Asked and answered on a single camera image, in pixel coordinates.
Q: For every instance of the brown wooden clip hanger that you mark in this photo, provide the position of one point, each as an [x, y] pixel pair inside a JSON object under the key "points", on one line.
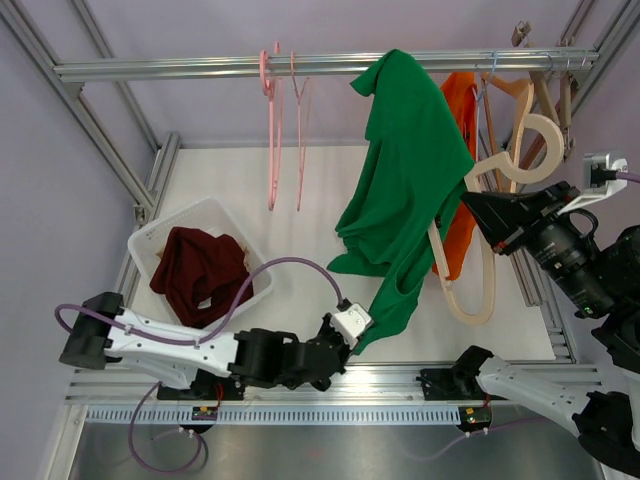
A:
{"points": [[558, 112]]}

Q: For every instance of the blue wire hanger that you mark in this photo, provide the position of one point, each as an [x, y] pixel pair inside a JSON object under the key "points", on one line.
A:
{"points": [[481, 97]]}

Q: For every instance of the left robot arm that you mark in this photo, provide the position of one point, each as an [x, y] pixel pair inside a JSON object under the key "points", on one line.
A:
{"points": [[105, 332]]}

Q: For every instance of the white slotted cable duct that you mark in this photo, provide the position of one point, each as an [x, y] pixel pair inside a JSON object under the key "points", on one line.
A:
{"points": [[330, 415]]}

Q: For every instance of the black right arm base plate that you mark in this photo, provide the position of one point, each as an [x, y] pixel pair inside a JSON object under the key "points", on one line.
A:
{"points": [[447, 384]]}

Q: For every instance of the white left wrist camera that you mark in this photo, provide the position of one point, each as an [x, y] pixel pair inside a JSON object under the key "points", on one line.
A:
{"points": [[351, 321]]}

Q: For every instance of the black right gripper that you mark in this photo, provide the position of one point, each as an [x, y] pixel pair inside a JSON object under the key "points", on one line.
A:
{"points": [[506, 217]]}

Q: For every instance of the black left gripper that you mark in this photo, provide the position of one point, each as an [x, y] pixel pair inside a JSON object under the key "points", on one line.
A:
{"points": [[345, 351]]}

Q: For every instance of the beige t shirt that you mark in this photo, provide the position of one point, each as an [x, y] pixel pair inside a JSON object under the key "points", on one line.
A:
{"points": [[202, 253]]}

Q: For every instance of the thin pink wire hanger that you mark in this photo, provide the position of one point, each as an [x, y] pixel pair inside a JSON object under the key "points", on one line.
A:
{"points": [[303, 105]]}

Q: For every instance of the green t shirt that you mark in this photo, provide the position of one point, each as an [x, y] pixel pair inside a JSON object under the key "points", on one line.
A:
{"points": [[413, 175]]}

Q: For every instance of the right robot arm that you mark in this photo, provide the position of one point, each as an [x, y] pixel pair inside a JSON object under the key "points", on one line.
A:
{"points": [[603, 286]]}

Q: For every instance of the white plastic basket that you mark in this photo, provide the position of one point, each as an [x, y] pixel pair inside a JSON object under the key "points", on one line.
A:
{"points": [[208, 215]]}

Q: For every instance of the maroon t shirt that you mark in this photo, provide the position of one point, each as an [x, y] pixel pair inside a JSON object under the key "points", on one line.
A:
{"points": [[197, 298]]}

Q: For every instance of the thick pink plastic hanger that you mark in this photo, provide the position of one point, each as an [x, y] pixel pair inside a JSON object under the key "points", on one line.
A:
{"points": [[271, 86]]}

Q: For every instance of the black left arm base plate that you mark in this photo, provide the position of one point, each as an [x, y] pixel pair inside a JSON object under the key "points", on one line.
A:
{"points": [[205, 387]]}

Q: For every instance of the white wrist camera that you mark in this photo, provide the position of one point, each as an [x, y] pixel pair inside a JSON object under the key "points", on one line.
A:
{"points": [[351, 321], [600, 179]]}

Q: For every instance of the aluminium hanging rail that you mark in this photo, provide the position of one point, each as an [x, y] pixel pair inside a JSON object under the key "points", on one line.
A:
{"points": [[439, 61]]}

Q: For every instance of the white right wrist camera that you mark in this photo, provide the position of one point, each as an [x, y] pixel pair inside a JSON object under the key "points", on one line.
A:
{"points": [[600, 179]]}

